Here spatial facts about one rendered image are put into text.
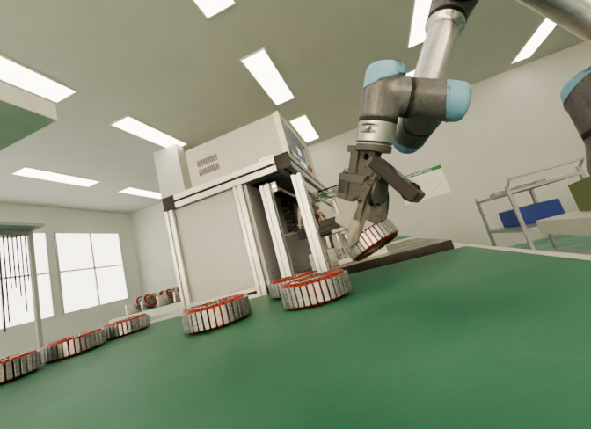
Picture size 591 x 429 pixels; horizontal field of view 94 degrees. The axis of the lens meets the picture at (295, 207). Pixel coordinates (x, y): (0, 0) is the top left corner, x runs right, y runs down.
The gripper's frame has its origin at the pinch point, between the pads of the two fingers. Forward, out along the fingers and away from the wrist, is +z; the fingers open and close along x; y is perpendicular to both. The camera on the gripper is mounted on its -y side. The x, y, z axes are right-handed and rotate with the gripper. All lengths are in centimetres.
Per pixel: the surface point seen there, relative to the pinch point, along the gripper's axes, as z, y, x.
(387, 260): 6.6, 0.1, -12.8
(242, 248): 11.2, 36.2, 3.5
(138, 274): 337, 752, -236
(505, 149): -83, 32, -631
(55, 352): 28, 42, 44
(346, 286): 2.2, -5.9, 18.4
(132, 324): 30, 46, 29
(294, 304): 5.1, -1.2, 24.4
